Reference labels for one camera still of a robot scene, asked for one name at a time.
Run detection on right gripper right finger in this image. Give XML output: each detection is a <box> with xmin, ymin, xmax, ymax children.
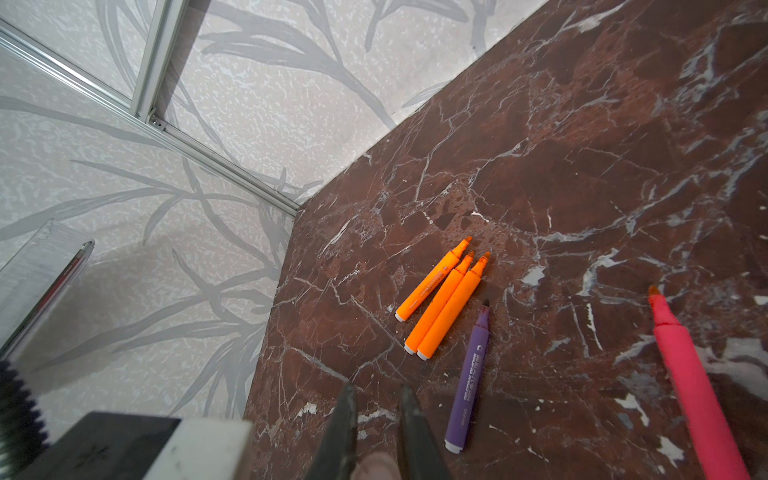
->
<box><xmin>397</xmin><ymin>384</ymin><xmax>452</xmax><ymax>480</ymax></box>

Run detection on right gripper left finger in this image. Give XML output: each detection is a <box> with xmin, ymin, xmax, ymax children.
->
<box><xmin>304</xmin><ymin>383</ymin><xmax>358</xmax><ymax>480</ymax></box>

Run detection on pink marker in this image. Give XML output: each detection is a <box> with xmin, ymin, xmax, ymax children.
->
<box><xmin>648</xmin><ymin>286</ymin><xmax>750</xmax><ymax>479</ymax></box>

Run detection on translucent pen cap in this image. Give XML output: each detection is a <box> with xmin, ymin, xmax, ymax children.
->
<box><xmin>350</xmin><ymin>452</ymin><xmax>401</xmax><ymax>480</ymax></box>

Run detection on orange marker near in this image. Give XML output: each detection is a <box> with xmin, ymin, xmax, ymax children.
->
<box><xmin>417</xmin><ymin>252</ymin><xmax>491</xmax><ymax>360</ymax></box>

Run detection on orange marker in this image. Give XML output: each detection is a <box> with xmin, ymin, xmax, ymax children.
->
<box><xmin>404</xmin><ymin>251</ymin><xmax>474</xmax><ymax>354</ymax></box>
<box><xmin>417</xmin><ymin>252</ymin><xmax>491</xmax><ymax>360</ymax></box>
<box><xmin>394</xmin><ymin>236</ymin><xmax>472</xmax><ymax>322</ymax></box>

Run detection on orange marker middle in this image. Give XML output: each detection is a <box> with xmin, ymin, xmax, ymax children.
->
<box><xmin>404</xmin><ymin>251</ymin><xmax>474</xmax><ymax>354</ymax></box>

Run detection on orange marker far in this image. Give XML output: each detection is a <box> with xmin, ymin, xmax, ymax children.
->
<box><xmin>394</xmin><ymin>236</ymin><xmax>472</xmax><ymax>322</ymax></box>

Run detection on clear plastic wall shelf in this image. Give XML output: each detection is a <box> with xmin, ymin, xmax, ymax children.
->
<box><xmin>1</xmin><ymin>220</ymin><xmax>95</xmax><ymax>360</ymax></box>

